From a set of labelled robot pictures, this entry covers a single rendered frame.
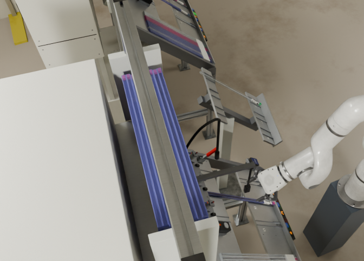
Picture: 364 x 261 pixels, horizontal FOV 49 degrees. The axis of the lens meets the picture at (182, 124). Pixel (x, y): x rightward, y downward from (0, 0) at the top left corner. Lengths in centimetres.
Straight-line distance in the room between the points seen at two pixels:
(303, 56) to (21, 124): 293
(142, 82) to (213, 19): 310
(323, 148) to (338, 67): 215
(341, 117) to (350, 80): 214
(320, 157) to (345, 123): 19
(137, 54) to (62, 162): 33
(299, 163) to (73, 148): 98
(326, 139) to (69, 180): 96
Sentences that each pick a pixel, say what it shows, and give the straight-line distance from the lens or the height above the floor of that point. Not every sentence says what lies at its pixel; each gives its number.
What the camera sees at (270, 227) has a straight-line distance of 195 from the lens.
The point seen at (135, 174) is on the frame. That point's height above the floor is 139.
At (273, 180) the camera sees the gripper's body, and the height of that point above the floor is 103.
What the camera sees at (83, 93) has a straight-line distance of 116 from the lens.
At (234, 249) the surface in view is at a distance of 167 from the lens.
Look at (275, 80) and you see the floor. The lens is 349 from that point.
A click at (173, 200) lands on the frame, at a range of 75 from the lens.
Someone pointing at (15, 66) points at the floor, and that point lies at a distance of 393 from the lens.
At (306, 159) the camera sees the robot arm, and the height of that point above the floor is 114.
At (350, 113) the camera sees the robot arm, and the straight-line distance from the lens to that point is 149.
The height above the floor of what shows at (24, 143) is 172.
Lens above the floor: 258
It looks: 55 degrees down
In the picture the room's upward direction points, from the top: 4 degrees counter-clockwise
